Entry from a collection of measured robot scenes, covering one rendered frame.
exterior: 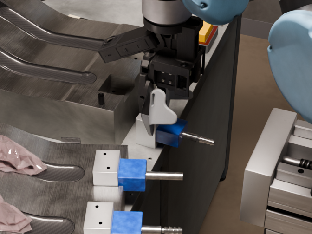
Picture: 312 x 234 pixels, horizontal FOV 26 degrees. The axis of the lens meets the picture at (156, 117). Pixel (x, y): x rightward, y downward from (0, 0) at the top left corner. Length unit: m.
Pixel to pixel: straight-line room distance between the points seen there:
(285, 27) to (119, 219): 0.42
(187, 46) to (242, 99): 1.61
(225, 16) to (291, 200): 0.24
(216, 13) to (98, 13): 0.70
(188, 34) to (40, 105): 0.29
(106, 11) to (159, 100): 0.50
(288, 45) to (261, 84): 2.08
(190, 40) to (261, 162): 0.25
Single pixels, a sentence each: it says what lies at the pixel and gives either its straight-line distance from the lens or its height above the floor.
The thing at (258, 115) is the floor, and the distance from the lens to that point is 2.53.
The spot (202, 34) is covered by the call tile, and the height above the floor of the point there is 0.84.
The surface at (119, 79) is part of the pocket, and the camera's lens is 1.16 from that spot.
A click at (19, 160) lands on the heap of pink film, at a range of 1.01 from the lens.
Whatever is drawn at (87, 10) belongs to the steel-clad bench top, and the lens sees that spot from 1.53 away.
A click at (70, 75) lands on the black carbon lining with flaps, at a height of 0.88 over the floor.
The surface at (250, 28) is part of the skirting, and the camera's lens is 2.98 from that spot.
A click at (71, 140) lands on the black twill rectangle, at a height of 0.86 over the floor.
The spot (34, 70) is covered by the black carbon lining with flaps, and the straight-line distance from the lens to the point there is 1.20.
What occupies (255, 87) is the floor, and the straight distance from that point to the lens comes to 2.68.
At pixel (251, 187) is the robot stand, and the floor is 0.97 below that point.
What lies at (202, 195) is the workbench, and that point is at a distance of 1.91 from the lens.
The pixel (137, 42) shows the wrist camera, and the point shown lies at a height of 1.00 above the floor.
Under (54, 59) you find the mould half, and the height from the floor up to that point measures 0.88.
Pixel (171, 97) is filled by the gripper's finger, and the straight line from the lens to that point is 1.13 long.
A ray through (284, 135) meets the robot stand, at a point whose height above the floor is 0.99.
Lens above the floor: 1.55
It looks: 38 degrees down
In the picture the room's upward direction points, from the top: straight up
